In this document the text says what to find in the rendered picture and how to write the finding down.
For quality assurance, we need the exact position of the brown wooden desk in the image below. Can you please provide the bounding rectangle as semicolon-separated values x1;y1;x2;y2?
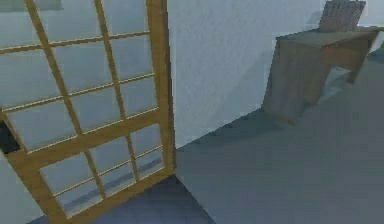
262;25;384;126

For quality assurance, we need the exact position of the wooden glass-paned room door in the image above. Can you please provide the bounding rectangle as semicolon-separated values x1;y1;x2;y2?
0;0;178;224

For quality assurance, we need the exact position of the black door handle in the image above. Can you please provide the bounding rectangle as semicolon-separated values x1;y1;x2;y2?
0;120;22;155

